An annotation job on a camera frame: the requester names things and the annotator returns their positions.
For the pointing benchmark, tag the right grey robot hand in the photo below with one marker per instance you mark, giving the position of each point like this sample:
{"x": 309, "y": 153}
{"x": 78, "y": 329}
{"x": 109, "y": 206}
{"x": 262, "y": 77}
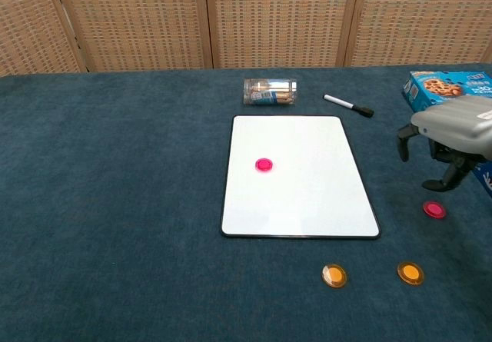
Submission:
{"x": 457, "y": 127}

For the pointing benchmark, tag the red round magnet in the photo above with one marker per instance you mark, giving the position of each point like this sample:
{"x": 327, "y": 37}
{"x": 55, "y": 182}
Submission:
{"x": 434, "y": 208}
{"x": 264, "y": 164}

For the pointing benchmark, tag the yellow round magnet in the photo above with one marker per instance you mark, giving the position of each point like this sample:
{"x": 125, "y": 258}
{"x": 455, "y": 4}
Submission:
{"x": 334, "y": 275}
{"x": 410, "y": 273}

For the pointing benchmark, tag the white magnetic whiteboard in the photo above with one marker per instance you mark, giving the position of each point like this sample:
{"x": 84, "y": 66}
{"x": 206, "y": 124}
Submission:
{"x": 307, "y": 196}

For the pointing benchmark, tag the blue chocolate chip cookie box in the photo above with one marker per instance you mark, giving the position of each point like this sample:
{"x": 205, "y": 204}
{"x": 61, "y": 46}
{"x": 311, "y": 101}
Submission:
{"x": 442, "y": 86}

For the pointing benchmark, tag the blue Oreo box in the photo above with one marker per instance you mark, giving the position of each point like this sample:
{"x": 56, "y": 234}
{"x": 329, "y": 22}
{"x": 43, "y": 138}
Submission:
{"x": 485, "y": 178}

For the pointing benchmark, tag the white marker black cap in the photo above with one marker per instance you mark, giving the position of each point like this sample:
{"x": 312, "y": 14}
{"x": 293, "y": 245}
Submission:
{"x": 346, "y": 104}

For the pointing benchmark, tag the clear plastic snack jar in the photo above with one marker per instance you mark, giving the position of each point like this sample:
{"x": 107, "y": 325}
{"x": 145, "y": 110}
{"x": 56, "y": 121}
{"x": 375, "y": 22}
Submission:
{"x": 269, "y": 92}

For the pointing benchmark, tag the woven wooden folding screen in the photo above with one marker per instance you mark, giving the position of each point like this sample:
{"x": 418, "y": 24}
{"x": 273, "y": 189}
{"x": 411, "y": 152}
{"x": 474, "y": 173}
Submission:
{"x": 269, "y": 19}

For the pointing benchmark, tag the dark blue table cloth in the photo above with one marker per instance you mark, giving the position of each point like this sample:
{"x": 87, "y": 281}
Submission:
{"x": 115, "y": 203}

